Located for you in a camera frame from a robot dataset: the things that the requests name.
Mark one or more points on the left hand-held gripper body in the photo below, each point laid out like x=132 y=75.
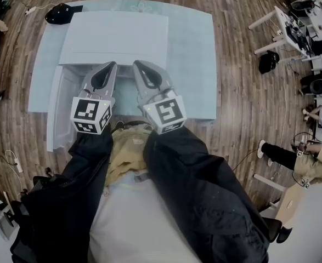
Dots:
x=86 y=108

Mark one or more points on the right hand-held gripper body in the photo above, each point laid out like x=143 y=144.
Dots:
x=166 y=111

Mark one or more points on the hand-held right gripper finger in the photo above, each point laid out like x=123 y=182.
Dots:
x=164 y=78
x=140 y=89

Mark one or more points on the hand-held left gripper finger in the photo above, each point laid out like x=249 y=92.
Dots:
x=86 y=81
x=112 y=88

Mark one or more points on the white microwave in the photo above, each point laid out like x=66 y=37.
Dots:
x=114 y=37

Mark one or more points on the person's right forearm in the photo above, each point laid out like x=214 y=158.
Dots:
x=182 y=160

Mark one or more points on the person's left forearm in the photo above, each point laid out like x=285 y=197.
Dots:
x=86 y=160

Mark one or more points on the person's yellow trousers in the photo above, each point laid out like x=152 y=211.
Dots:
x=127 y=149

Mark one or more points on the white power strip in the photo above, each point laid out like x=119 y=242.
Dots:
x=30 y=10
x=18 y=165

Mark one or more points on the black bag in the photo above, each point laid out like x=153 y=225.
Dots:
x=269 y=63

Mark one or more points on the person's white shirt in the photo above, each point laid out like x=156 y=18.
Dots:
x=138 y=223

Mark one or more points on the black office chair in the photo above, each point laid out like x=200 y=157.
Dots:
x=276 y=226
x=18 y=215
x=318 y=83

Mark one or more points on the white desk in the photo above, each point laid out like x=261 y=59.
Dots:
x=282 y=18

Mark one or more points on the black electronic equipment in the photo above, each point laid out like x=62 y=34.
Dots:
x=298 y=37

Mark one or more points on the white table frame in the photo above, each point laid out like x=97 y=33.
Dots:
x=269 y=185

